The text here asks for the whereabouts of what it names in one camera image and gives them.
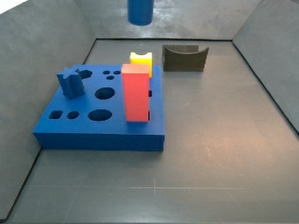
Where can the blue foam cylinder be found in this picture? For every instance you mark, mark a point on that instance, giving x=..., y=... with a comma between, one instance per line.
x=141, y=11

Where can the red rectangular foam block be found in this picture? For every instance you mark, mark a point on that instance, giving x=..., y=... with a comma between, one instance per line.
x=137, y=99

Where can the blue foam block with holes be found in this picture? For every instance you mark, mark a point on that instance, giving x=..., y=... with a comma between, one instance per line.
x=90, y=122

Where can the yellow notched foam block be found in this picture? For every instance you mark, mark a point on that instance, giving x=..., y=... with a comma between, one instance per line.
x=142, y=61

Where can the black curved cradle stand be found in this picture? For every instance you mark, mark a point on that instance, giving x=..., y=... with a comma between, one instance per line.
x=183, y=58

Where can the blue star-shaped foam peg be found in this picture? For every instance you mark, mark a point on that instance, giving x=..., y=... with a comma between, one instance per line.
x=71, y=83

